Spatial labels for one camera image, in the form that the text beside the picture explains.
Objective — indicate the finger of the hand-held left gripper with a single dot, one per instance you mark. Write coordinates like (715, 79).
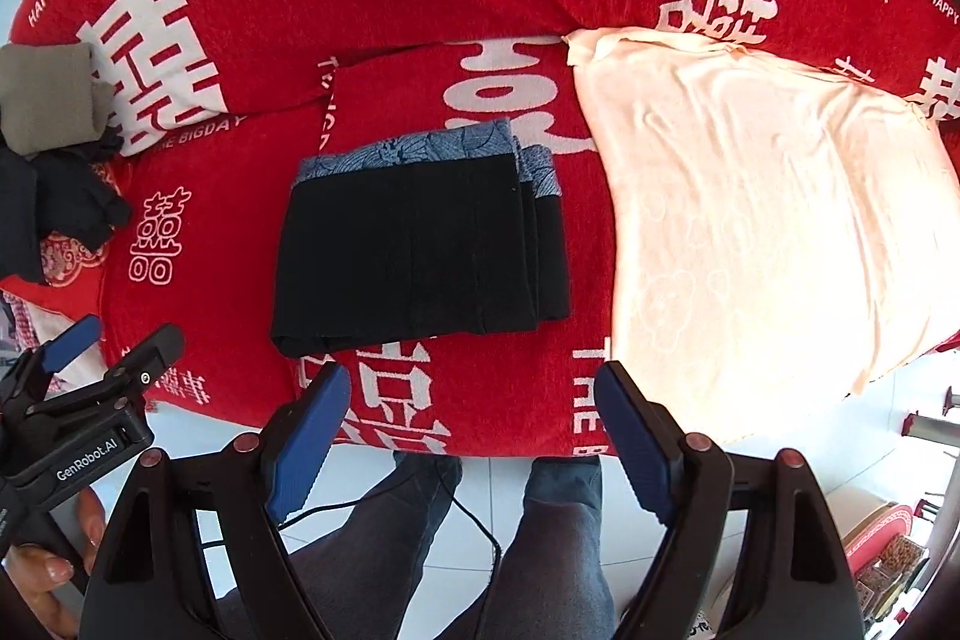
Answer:
(150, 347)
(71, 340)

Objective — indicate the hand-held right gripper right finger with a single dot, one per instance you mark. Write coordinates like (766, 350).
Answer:
(634, 452)

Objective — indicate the person's right leg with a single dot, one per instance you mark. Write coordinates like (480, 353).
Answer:
(555, 535)

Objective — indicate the red patterned box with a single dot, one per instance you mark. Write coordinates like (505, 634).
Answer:
(885, 520)

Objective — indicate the person's left hand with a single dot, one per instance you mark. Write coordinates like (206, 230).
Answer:
(41, 576)

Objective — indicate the person's left leg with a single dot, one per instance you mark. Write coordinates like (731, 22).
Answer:
(390, 535)

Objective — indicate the person's leg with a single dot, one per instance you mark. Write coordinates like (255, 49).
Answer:
(390, 535)
(555, 535)

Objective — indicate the metal furniture base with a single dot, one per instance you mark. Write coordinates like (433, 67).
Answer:
(934, 430)

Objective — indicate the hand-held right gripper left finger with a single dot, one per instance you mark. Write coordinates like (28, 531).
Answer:
(307, 445)

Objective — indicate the black garment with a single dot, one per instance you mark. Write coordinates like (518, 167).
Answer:
(60, 190)

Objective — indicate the red patterned cushion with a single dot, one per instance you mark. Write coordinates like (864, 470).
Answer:
(67, 257)

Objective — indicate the olive folded cloth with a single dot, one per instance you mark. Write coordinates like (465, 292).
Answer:
(45, 93)

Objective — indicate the cream towel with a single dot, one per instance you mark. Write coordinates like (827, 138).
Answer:
(750, 197)

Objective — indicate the pink checkered cloth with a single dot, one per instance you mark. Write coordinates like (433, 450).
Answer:
(26, 325)

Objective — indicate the black pants with blue waistband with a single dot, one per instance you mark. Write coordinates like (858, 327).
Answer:
(412, 250)

